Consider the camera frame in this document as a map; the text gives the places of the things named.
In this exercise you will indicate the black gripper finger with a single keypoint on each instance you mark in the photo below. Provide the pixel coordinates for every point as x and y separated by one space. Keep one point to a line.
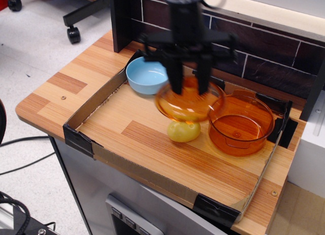
175 74
204 71

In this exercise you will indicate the orange transparent pot lid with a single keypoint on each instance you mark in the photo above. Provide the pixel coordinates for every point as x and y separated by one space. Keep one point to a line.
189 105

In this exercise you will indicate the light blue bowl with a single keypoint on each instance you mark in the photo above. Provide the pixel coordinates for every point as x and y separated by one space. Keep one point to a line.
146 77

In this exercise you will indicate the yellow plastic potato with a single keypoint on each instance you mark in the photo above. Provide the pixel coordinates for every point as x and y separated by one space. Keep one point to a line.
183 132

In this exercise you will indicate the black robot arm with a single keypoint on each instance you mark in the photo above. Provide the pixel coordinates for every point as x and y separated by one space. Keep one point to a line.
188 40

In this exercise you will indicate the cardboard fence with black tape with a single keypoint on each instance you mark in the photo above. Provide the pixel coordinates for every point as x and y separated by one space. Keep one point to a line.
124 130

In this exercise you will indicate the black caster wheel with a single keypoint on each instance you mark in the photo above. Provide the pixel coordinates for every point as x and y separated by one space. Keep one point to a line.
15 5

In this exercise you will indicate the orange transparent pot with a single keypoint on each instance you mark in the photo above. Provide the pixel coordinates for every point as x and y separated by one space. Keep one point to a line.
239 123

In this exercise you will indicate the grey toy oven cabinet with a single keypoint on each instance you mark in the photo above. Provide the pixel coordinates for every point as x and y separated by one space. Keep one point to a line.
110 202

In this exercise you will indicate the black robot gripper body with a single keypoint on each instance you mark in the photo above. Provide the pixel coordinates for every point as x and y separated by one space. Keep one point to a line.
188 39

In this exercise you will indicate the dark brick backsplash panel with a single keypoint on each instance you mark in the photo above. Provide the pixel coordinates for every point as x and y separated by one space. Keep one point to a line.
267 56

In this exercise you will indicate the black rolling chair base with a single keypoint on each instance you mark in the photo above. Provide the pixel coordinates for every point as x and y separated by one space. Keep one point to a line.
79 14

